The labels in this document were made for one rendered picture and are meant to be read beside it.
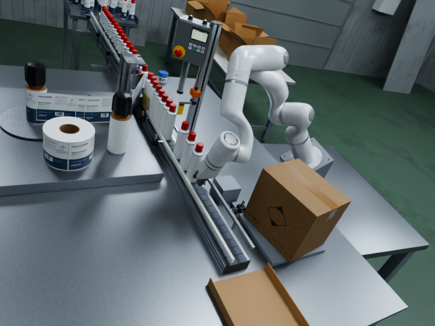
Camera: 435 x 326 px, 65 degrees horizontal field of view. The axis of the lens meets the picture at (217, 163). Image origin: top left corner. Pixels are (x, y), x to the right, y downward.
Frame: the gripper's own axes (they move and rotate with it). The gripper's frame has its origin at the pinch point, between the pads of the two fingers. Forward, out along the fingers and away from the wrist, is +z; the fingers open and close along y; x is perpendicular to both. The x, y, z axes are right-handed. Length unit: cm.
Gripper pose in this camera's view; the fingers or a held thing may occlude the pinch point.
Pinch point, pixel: (200, 181)
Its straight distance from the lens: 152.0
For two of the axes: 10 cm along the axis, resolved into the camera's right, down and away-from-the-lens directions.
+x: 3.2, 8.4, -4.4
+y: -8.6, 0.6, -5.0
